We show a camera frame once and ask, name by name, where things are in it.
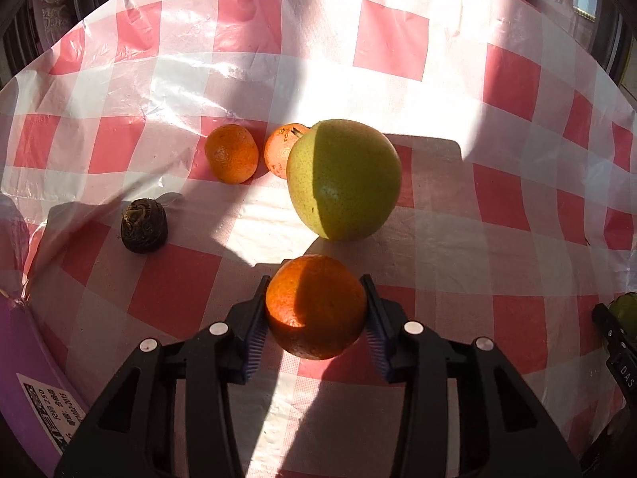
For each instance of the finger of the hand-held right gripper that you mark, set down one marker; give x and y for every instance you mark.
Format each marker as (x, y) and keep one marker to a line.
(617, 348)

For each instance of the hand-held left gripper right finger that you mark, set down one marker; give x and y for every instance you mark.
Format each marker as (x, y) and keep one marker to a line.
(376, 344)

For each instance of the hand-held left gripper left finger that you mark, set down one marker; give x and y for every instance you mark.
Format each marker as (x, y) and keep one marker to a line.
(254, 339)

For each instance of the small green fruit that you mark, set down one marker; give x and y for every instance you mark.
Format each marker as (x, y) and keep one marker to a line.
(626, 308)

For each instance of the large orange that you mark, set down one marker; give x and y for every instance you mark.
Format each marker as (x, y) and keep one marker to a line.
(318, 308)

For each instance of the red white checkered tablecloth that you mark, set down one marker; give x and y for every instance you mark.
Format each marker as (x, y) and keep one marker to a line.
(448, 209)

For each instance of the dark brown water chestnut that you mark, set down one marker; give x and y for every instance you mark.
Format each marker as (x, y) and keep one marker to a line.
(144, 226)

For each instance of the green pomelo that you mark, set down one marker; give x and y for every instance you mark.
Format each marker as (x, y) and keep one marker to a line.
(348, 179)

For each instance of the small orange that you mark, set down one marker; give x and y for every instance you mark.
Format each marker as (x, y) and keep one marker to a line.
(277, 152)
(232, 153)

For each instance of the purple plastic basin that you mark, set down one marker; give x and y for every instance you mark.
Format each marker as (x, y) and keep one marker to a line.
(30, 368)

